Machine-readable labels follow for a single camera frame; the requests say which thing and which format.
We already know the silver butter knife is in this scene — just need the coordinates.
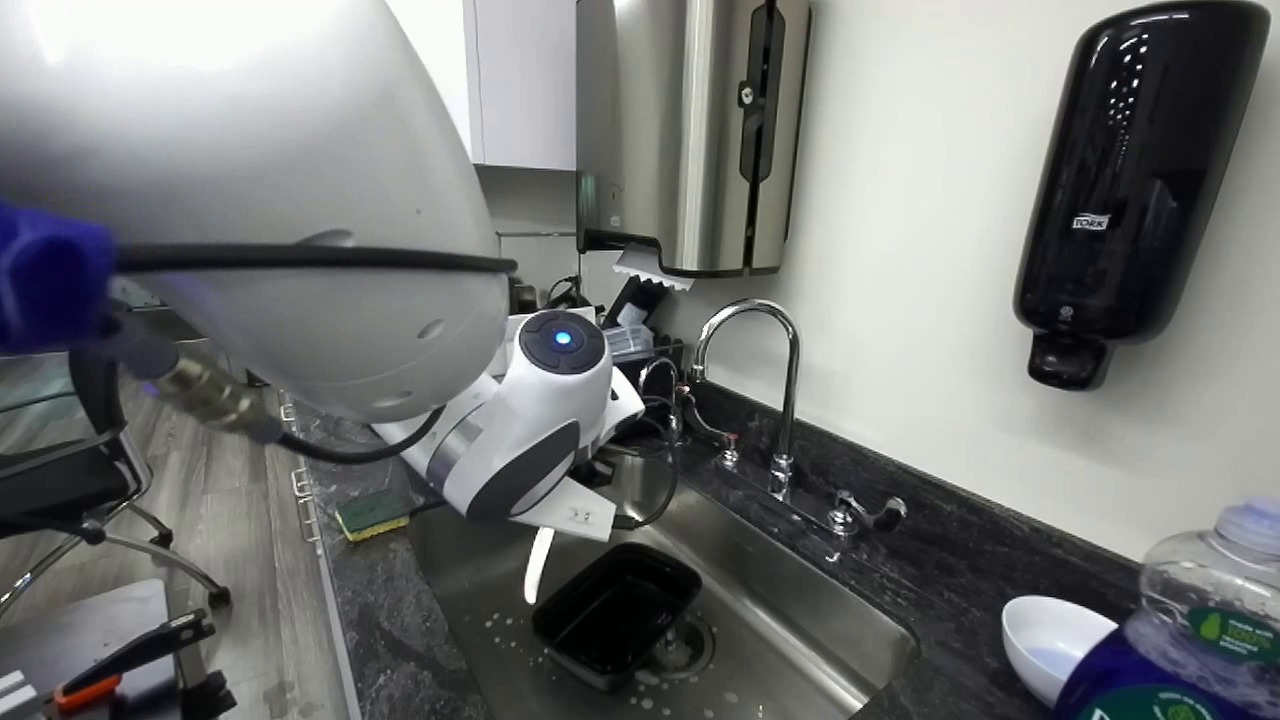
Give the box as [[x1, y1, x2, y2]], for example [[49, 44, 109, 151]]
[[518, 522, 559, 613]]

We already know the black lunchbox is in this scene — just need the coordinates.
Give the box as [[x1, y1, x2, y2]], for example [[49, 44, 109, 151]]
[[527, 541, 709, 700]]

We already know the clear plastic container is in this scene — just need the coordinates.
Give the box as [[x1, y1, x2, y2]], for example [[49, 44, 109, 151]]
[[605, 315, 663, 362]]

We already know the black dish rack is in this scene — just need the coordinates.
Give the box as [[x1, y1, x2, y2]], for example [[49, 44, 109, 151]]
[[496, 273, 689, 465]]

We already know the small chrome faucet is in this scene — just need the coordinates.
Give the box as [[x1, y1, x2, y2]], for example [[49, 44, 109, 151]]
[[630, 352, 691, 453]]

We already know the black dish brush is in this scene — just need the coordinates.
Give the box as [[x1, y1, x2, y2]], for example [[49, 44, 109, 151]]
[[605, 273, 672, 334]]

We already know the tall chrome faucet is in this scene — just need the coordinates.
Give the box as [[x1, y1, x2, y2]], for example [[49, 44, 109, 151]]
[[689, 297, 811, 500]]

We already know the steel paper towel dispenser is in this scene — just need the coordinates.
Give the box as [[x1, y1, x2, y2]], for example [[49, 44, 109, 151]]
[[572, 0, 819, 292]]

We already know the metal sink drain strainer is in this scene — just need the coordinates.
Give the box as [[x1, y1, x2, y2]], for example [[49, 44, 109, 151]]
[[648, 613, 723, 685]]

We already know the stainless steel sink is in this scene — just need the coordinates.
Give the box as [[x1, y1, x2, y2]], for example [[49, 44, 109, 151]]
[[404, 453, 924, 720]]

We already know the green yellow sponge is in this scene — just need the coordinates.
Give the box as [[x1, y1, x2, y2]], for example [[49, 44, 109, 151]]
[[326, 489, 417, 546]]

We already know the small white bowl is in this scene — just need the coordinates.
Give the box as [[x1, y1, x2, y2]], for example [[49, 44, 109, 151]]
[[995, 591, 1122, 710]]

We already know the black soap dispenser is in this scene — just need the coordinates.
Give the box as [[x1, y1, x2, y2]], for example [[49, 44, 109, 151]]
[[1006, 0, 1280, 394]]

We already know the blue dish soap bottle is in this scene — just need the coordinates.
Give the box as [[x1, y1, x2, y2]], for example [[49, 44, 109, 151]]
[[1051, 496, 1280, 720]]

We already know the black office chair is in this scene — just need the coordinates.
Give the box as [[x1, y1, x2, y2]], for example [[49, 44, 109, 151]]
[[0, 418, 237, 613]]

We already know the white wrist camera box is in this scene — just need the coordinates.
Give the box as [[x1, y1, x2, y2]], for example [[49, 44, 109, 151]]
[[508, 477, 627, 546]]

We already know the chrome faucet handle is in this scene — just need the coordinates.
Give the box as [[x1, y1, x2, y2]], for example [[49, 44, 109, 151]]
[[817, 484, 921, 545]]

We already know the orange handled black tool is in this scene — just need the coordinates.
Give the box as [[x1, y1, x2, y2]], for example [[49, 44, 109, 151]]
[[49, 605, 220, 714]]

